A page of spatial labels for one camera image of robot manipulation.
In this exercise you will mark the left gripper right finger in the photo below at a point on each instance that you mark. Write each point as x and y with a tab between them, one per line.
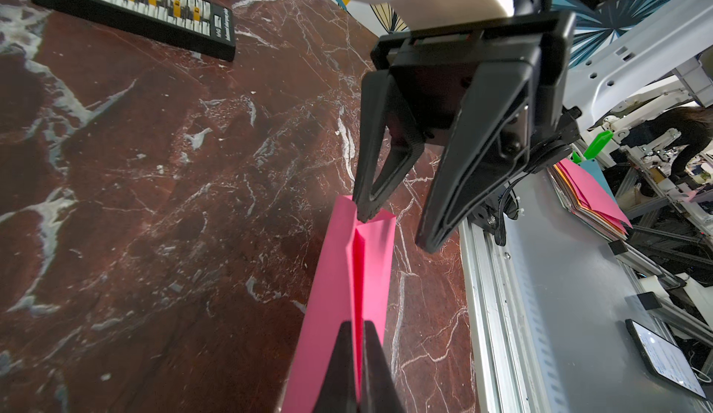
378	394

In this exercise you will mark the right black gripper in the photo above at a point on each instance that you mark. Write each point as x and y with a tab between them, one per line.
489	93

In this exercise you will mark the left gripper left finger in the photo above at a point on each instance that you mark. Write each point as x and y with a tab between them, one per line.
338	392

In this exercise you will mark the pink square paper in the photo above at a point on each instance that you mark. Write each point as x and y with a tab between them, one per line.
351	283

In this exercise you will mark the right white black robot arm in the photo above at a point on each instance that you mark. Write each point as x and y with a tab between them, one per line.
619	46

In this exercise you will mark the stack of coloured papers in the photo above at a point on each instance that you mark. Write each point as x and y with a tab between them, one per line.
589	198

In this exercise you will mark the black smartphone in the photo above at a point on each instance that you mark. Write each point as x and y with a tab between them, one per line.
664	359

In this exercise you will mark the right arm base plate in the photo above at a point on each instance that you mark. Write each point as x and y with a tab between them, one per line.
491	214

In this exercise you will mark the aluminium front rail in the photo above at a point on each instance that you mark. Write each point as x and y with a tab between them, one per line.
548	314

